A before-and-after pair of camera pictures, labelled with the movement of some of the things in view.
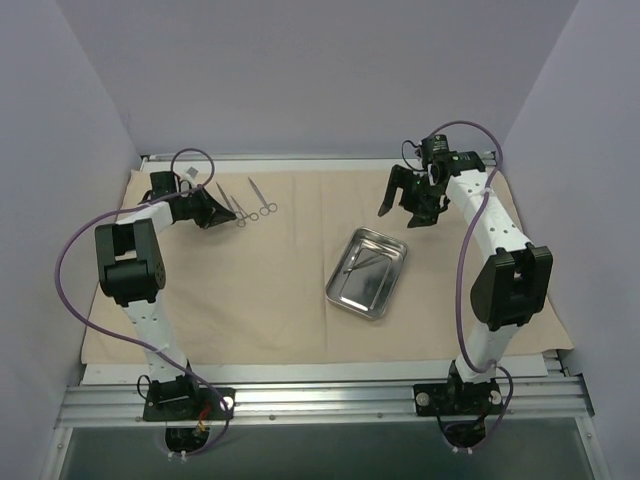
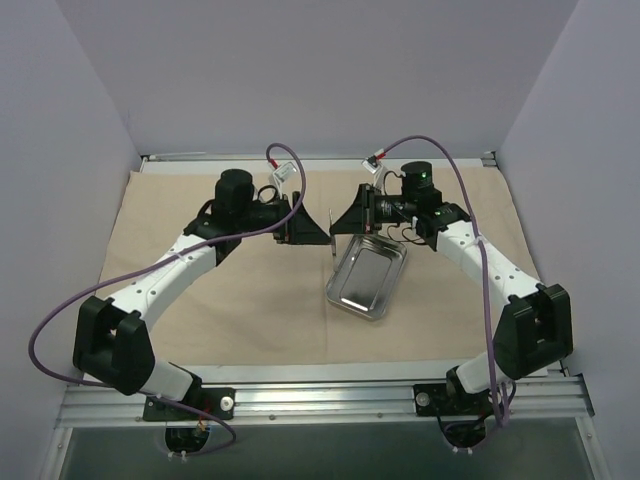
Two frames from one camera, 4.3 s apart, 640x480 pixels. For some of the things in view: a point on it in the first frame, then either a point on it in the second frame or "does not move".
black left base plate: (190, 404) does not move
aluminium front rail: (121, 402) does not move
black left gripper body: (204, 206) to (286, 220)
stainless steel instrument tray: (365, 277) does not move
